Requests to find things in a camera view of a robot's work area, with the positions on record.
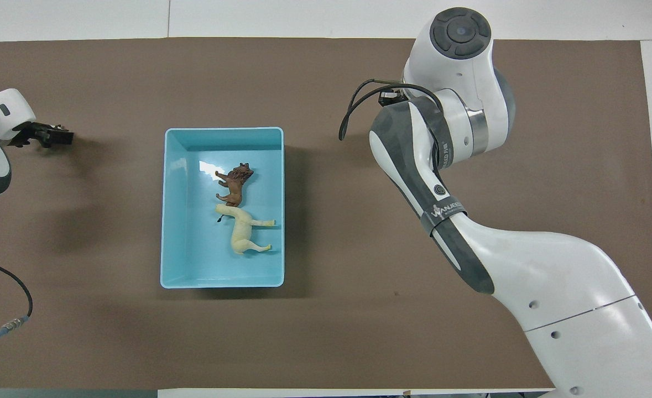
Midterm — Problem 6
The light blue storage box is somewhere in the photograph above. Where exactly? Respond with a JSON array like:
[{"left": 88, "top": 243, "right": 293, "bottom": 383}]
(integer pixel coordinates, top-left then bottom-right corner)
[{"left": 160, "top": 127, "right": 286, "bottom": 289}]

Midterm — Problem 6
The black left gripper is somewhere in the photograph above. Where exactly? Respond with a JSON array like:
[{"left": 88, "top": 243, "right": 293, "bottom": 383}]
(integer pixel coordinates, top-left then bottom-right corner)
[{"left": 7, "top": 121, "right": 75, "bottom": 149}]

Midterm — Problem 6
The brown lion toy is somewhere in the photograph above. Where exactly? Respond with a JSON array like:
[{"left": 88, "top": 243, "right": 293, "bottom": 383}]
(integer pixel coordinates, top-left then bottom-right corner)
[{"left": 215, "top": 163, "right": 255, "bottom": 208}]

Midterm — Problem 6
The cream horse toy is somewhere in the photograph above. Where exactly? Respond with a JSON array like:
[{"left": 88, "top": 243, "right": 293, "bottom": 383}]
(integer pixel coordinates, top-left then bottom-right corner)
[{"left": 216, "top": 204, "right": 278, "bottom": 255}]

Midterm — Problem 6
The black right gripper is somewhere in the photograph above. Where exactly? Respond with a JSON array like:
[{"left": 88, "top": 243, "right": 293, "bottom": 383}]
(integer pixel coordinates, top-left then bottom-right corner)
[{"left": 378, "top": 90, "right": 410, "bottom": 109}]

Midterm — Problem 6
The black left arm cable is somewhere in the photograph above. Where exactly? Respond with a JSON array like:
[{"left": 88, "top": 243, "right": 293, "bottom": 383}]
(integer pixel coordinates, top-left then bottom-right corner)
[{"left": 0, "top": 255, "right": 34, "bottom": 398}]

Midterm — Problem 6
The brown table mat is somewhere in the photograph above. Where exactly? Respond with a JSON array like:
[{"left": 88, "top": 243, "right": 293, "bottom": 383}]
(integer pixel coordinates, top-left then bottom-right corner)
[{"left": 0, "top": 38, "right": 652, "bottom": 390}]

